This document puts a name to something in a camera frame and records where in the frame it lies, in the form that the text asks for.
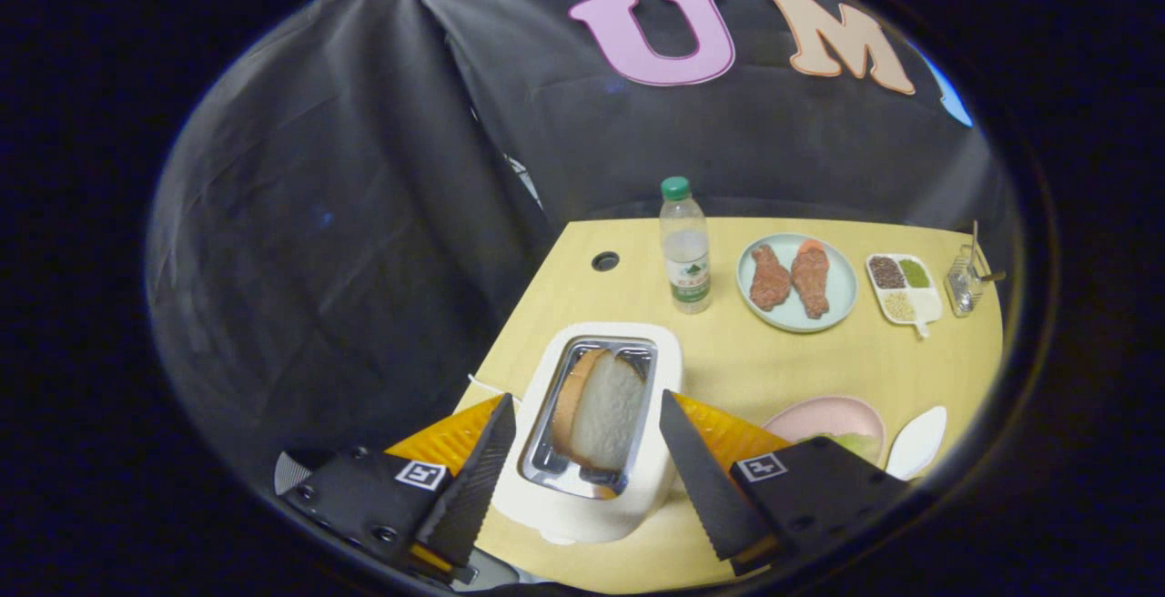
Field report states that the clear plastic water bottle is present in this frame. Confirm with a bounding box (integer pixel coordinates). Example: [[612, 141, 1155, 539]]
[[659, 177, 713, 315]]

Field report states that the clear glass utensil holder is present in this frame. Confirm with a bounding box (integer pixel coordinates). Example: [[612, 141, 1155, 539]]
[[945, 247, 988, 318]]

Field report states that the pink round plate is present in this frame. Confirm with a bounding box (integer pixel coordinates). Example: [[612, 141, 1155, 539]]
[[763, 396, 886, 466]]

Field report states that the white toaster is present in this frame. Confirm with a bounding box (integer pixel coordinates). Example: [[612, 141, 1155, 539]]
[[491, 321, 684, 545]]

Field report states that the white rectangular plate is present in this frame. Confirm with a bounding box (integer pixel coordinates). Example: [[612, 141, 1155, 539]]
[[886, 406, 947, 481]]

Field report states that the white divided dish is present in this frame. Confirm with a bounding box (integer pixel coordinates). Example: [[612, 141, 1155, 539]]
[[866, 253, 944, 339]]

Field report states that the pale blue round plate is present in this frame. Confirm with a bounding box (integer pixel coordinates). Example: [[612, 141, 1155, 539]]
[[735, 233, 858, 334]]

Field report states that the white bread slice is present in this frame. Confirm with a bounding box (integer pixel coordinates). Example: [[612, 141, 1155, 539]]
[[552, 349, 647, 473]]

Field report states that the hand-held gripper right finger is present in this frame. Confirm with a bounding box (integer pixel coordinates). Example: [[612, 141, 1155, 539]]
[[658, 390, 911, 577]]

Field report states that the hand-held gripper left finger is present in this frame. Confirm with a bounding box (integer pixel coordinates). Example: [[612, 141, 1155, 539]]
[[273, 394, 518, 584]]

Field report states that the green lettuce leaf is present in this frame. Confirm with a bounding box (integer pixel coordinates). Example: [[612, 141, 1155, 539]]
[[815, 433, 882, 465]]

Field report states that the brown meat piece orange tip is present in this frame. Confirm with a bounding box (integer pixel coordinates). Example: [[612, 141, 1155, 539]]
[[791, 239, 831, 319]]

